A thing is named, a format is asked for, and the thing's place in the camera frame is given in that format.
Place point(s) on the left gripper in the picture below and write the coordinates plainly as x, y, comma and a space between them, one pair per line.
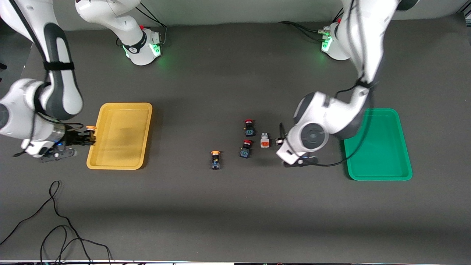
282, 134

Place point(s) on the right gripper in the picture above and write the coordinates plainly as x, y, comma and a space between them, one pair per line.
74, 138

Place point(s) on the yellow push button green terminal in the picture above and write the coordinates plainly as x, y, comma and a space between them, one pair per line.
91, 128

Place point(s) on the green push button white body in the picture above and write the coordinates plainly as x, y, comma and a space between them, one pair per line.
265, 141

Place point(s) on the yellow push button blue terminal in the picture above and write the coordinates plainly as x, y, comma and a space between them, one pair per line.
216, 162

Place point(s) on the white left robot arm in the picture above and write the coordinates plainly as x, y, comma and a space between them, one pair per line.
331, 114

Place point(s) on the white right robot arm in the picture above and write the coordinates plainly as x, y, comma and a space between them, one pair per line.
59, 84

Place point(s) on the red push button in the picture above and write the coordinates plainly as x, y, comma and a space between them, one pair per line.
245, 151
249, 130

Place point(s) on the yellow plastic tray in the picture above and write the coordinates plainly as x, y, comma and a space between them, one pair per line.
121, 147

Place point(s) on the green plastic tray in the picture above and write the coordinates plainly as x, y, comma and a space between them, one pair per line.
382, 147

